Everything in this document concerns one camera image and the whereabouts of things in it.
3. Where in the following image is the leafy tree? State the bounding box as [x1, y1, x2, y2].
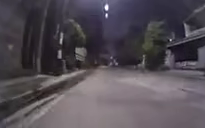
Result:
[64, 19, 88, 70]

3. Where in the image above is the grey asphalt road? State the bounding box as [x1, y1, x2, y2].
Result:
[23, 66, 205, 128]

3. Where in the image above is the pale concrete kerb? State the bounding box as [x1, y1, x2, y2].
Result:
[0, 69, 91, 128]

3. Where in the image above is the green tree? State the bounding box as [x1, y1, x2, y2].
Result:
[141, 20, 169, 71]

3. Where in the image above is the street lamp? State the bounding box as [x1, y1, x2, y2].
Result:
[103, 2, 110, 20]

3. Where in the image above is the building with balcony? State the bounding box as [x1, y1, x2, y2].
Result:
[165, 0, 205, 72]

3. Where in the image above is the dark wall with pillars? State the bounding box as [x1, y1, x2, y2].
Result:
[0, 0, 68, 78]

